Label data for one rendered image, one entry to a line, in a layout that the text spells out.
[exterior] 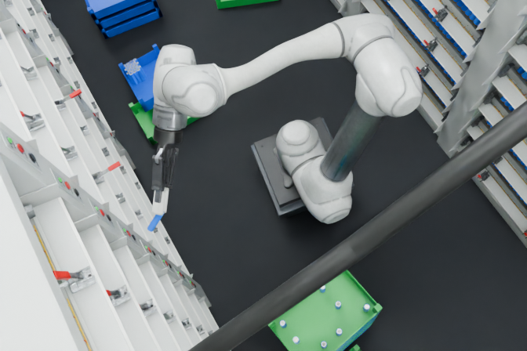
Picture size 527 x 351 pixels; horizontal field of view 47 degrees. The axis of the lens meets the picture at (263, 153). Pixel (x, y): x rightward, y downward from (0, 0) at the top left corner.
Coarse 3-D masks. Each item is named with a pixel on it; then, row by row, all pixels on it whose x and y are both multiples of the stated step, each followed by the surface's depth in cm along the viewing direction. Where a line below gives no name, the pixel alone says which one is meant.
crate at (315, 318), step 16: (336, 288) 194; (352, 288) 194; (304, 304) 193; (320, 304) 193; (352, 304) 192; (288, 320) 192; (304, 320) 192; (320, 320) 191; (336, 320) 191; (352, 320) 190; (368, 320) 185; (288, 336) 190; (304, 336) 190; (320, 336) 189; (336, 336) 189
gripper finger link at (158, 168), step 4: (152, 156) 153; (152, 160) 154; (160, 160) 153; (156, 164) 155; (160, 164) 154; (152, 168) 155; (156, 168) 155; (160, 168) 155; (152, 172) 156; (156, 172) 155; (160, 172) 155; (152, 176) 156; (156, 176) 156; (160, 176) 155; (152, 180) 156; (156, 180) 156; (160, 180) 156; (152, 184) 157; (156, 184) 156; (160, 184) 156; (152, 188) 157; (160, 188) 157
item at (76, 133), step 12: (36, 60) 179; (48, 72) 182; (48, 84) 180; (60, 96) 179; (72, 120) 175; (72, 132) 173; (84, 144) 172; (84, 156) 170; (96, 168) 169; (108, 192) 166; (120, 216) 163; (132, 228) 160
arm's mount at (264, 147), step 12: (312, 120) 245; (324, 132) 242; (264, 144) 244; (324, 144) 240; (264, 156) 241; (264, 168) 239; (276, 168) 238; (276, 180) 236; (276, 192) 234; (288, 192) 233
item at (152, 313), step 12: (120, 240) 136; (120, 252) 139; (120, 264) 138; (132, 264) 139; (132, 276) 137; (132, 288) 136; (144, 288) 136; (144, 300) 135; (144, 312) 131; (156, 312) 134; (156, 324) 133; (156, 336) 131; (168, 336) 132; (168, 348) 131
